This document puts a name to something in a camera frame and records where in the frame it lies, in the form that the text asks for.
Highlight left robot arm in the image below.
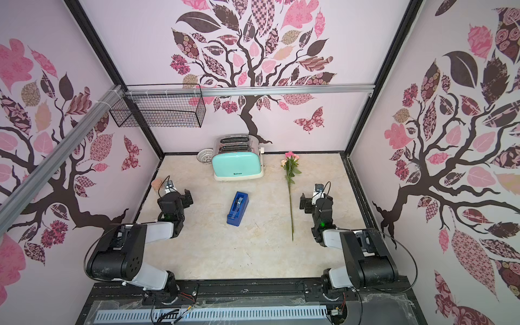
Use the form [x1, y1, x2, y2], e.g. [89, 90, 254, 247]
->
[84, 190, 193, 303]

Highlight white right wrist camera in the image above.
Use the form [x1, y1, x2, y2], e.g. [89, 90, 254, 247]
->
[311, 184, 325, 205]

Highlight glass jar with pink lid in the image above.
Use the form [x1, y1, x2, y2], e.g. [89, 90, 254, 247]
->
[150, 178, 164, 193]

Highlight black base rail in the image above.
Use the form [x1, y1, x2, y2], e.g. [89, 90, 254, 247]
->
[76, 278, 427, 324]

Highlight blue tape dispenser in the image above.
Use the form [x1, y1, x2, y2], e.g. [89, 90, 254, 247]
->
[227, 192, 249, 227]

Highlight white slotted cable duct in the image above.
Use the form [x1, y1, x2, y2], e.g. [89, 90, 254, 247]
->
[86, 305, 330, 324]

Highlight aluminium frame rail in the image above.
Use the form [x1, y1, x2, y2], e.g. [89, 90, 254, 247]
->
[0, 83, 375, 236]

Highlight black wire basket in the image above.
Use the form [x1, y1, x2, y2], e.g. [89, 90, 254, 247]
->
[110, 83, 207, 128]

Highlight patterned ceramic bowl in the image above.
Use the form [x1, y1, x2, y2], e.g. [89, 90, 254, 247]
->
[196, 148, 213, 164]

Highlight dark pink artificial rose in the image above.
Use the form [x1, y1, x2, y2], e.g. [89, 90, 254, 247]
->
[280, 152, 301, 241]

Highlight mint green toaster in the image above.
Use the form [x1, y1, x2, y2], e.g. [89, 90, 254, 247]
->
[211, 134, 264, 181]

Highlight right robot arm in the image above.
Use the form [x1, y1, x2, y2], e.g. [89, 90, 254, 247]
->
[299, 192, 399, 294]

